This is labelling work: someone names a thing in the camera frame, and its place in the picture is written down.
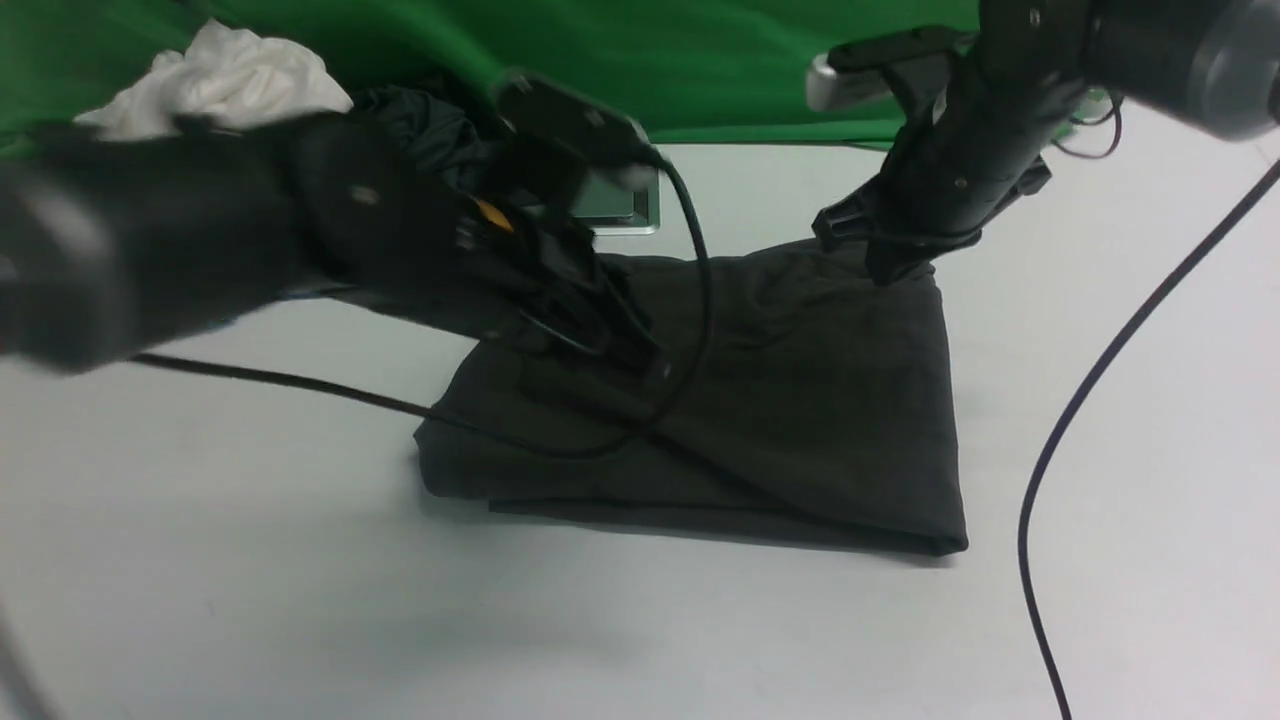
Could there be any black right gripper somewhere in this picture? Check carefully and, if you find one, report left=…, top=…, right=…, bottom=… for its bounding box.
left=812, top=20, right=1088, bottom=287

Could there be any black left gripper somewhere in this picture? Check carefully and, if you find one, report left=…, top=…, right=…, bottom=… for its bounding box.
left=340, top=150, right=660, bottom=372

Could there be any gray long-sleeved shirt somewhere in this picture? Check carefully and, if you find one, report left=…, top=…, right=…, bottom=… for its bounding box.
left=415, top=240, right=969, bottom=557

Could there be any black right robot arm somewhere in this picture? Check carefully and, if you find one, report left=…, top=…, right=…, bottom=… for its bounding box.
left=806, top=1, right=1279, bottom=286

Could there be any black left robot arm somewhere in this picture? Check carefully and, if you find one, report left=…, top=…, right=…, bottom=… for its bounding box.
left=3, top=113, right=664, bottom=380

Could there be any dark teal crumpled shirt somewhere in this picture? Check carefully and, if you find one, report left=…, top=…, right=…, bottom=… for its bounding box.
left=352, top=85, right=508, bottom=192

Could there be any white crumpled shirt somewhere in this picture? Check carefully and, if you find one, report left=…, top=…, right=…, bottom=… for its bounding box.
left=74, top=20, right=353, bottom=141

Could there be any green backdrop cloth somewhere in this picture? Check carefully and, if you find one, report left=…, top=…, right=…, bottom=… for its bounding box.
left=1, top=1, right=979, bottom=156

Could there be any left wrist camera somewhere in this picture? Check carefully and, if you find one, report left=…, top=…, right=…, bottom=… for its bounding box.
left=492, top=70, right=666, bottom=192

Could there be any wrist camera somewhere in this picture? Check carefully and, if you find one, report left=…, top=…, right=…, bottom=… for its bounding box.
left=492, top=70, right=666, bottom=192
left=805, top=26, right=977, bottom=117

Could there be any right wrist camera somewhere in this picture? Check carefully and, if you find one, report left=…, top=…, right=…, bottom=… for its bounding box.
left=805, top=26, right=977, bottom=117

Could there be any black left camera cable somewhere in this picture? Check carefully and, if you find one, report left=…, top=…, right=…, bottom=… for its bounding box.
left=131, top=150, right=716, bottom=461

